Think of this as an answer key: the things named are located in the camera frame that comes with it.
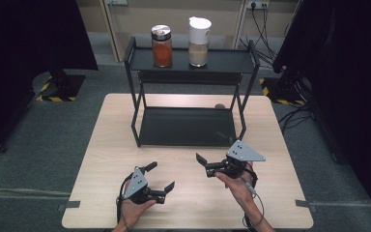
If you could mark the grey tape strip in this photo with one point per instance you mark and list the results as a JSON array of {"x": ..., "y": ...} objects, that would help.
[
  {"x": 305, "y": 205},
  {"x": 69, "y": 205}
]

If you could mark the person's left hand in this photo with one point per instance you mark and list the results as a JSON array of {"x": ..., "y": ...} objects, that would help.
[{"x": 135, "y": 211}]

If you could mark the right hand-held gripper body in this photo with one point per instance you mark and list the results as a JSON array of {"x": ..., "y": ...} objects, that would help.
[{"x": 243, "y": 153}]

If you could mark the white wall socket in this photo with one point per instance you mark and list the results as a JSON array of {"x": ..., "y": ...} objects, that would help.
[{"x": 257, "y": 4}]

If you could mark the person's right hand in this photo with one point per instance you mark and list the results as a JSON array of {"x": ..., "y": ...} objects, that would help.
[{"x": 238, "y": 188}]

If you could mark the black curtain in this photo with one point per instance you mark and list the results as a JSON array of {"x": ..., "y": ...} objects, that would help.
[
  {"x": 22, "y": 48},
  {"x": 351, "y": 64}
]

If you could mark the black stand base striped tape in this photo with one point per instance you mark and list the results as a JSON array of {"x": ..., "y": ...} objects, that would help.
[
  {"x": 62, "y": 88},
  {"x": 281, "y": 93}
]

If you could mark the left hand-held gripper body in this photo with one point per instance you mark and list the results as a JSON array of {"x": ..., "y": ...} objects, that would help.
[{"x": 137, "y": 185}]

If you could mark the small brown round object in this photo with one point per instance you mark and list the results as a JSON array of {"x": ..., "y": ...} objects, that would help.
[{"x": 220, "y": 106}]

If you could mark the red spice jar silver lid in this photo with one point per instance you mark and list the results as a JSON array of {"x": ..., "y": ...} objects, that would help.
[{"x": 162, "y": 48}]

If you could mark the black two-tier metal rack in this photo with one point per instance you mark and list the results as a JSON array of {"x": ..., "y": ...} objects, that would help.
[{"x": 186, "y": 127}]

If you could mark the glass jar white lid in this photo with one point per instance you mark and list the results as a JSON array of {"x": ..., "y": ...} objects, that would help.
[{"x": 199, "y": 42}]

